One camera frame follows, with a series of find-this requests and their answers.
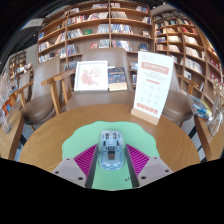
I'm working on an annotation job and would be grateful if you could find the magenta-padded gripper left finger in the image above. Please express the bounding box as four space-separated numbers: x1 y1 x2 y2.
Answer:
51 143 100 189

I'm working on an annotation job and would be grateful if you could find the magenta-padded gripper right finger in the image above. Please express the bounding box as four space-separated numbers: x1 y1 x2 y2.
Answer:
123 143 174 189

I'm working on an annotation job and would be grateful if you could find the transparent blue computer mouse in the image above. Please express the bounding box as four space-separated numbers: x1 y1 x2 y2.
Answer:
97 130 127 171

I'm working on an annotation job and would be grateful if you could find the green cloud-shaped mouse pad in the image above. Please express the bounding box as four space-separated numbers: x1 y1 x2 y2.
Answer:
61 120 158 192

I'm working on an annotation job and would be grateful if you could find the brown padded wooden armchair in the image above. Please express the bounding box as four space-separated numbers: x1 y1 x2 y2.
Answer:
41 47 139 116
19 56 73 126
161 59 201 128

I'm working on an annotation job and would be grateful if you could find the stack of colourful books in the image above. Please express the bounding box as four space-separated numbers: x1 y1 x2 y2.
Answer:
186 93 213 121

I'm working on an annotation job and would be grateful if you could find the glass vase with pale flowers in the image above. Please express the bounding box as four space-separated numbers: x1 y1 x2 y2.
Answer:
206 81 224 138

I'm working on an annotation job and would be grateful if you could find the glass vase with pink flowers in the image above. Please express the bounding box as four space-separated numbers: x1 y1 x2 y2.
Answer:
0 71 14 134

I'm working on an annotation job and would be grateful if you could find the white sign on wooden base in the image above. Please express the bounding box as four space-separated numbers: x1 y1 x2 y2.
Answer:
130 50 175 126

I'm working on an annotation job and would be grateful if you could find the low colourful book display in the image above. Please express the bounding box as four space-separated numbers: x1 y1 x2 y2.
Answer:
1 93 19 116

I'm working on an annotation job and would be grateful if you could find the white framed flower picture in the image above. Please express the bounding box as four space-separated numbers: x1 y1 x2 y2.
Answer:
73 60 109 93

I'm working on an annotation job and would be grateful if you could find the dark blue book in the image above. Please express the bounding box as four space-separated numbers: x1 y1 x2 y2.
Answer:
107 66 129 92

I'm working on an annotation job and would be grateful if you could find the light blue book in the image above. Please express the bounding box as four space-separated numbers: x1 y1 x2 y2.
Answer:
129 61 139 73

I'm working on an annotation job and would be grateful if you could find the distant wooden bookshelf unit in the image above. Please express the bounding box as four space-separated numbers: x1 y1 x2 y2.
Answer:
8 49 28 79

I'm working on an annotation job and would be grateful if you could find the curved wooden bookshelf unit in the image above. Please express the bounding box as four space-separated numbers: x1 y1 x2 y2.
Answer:
151 9 224 111

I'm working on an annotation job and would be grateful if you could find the tall wooden bookshelf unit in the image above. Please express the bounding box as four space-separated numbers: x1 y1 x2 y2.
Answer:
36 1 156 73

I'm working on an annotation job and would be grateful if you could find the white hanging ceiling panel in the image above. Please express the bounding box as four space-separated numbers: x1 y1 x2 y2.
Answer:
21 18 44 29

